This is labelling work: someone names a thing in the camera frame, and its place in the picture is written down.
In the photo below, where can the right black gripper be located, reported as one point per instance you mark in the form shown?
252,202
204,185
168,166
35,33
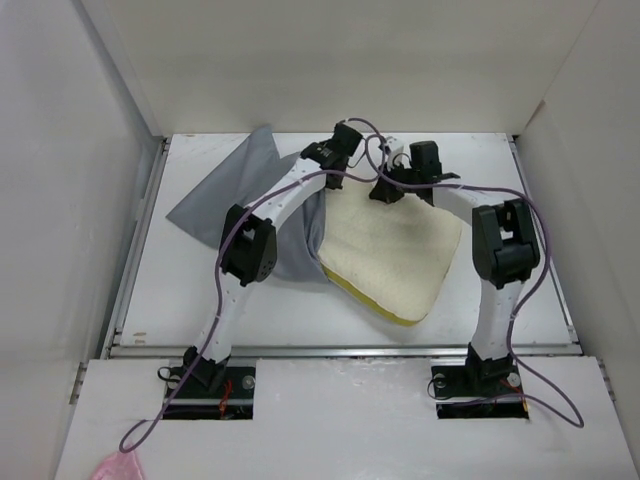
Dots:
383,191

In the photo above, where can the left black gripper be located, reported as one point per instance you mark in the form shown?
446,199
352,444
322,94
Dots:
336,185

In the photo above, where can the cream yellow pillow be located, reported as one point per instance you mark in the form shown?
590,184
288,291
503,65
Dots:
392,258

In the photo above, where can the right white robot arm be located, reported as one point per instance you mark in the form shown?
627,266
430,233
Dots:
504,246

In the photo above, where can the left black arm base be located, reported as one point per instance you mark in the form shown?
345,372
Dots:
229,397

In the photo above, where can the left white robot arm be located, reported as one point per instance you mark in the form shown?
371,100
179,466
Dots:
264,212

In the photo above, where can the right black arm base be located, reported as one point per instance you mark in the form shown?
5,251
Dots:
477,389

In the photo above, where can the pink cloth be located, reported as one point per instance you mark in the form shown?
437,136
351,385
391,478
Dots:
119,466

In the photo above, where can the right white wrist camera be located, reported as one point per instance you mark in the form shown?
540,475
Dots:
393,149

